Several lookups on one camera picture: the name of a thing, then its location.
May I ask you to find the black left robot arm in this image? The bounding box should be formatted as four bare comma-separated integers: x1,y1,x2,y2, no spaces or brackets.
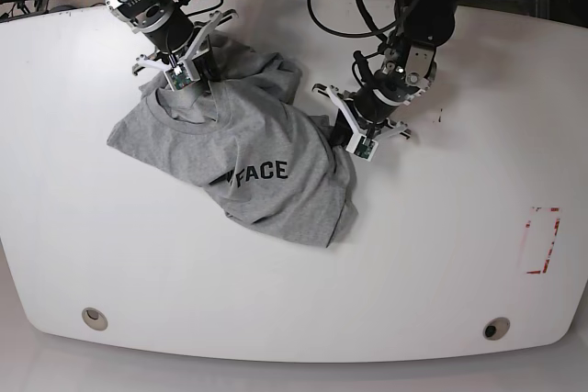
315,0,458,160

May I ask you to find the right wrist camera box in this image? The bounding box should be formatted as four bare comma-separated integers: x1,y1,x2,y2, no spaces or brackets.
164,64,200,91

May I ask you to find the grey Hugging Face T-shirt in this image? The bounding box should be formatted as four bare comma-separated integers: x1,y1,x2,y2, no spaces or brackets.
107,32,357,247

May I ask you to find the left table cable grommet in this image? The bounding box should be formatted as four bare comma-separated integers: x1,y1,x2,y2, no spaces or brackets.
82,308,108,331

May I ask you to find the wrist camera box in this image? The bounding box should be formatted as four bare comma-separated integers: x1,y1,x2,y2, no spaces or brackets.
164,64,200,91
345,132,379,162

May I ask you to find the red tape rectangle marking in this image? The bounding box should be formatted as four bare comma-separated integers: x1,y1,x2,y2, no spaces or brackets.
520,207,561,274

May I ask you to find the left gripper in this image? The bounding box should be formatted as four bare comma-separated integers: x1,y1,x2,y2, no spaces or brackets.
328,71,424,148

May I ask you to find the right table cable grommet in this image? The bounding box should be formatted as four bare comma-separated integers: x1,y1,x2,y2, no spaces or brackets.
482,317,511,341

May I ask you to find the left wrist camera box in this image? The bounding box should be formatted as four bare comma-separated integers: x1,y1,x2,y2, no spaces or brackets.
345,132,379,162

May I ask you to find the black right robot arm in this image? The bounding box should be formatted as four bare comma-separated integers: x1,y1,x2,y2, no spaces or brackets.
105,0,236,91

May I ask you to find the table cable grommet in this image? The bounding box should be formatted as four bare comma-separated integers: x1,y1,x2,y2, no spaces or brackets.
482,317,511,341
82,308,108,331

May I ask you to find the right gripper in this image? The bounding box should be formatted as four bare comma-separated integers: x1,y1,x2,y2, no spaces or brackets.
137,15,222,81

